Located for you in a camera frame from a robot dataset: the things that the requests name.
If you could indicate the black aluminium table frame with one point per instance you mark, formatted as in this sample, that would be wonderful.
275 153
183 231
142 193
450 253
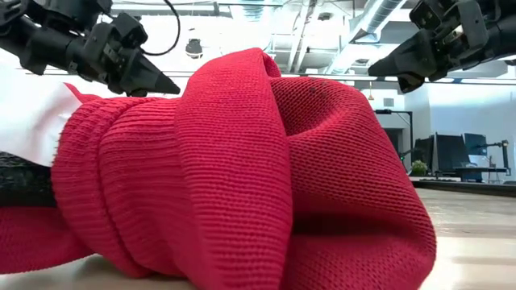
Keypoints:
463 187

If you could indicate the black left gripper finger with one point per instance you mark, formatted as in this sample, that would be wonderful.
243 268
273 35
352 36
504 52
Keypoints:
149 78

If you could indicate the small green plant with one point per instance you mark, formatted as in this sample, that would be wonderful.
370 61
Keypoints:
419 167

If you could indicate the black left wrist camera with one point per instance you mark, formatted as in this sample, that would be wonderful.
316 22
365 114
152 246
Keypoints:
130 31

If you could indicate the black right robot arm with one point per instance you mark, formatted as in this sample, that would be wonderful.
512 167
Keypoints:
502 28

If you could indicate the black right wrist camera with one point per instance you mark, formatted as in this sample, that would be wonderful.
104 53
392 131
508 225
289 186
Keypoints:
425 14

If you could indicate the dark blue monitor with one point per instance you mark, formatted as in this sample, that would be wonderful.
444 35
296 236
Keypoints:
476 144

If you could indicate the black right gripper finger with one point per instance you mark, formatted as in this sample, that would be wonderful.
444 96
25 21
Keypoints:
411 58
411 84

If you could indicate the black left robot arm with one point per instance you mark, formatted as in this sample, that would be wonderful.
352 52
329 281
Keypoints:
40 44

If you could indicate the black metal stand frame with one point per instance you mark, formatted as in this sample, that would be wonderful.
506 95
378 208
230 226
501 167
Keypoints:
410 133

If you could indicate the black ceiling camera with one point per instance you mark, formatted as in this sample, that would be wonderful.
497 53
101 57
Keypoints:
194 48

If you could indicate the red knit gardening glove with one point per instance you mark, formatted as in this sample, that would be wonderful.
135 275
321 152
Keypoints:
225 173

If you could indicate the black flat monitor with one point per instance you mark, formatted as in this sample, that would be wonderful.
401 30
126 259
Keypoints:
451 151
424 155

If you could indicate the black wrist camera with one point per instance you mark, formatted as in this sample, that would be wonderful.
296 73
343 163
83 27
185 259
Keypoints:
130 31
425 14

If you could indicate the black jointed monitor arm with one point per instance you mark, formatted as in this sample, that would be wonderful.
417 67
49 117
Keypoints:
504 155

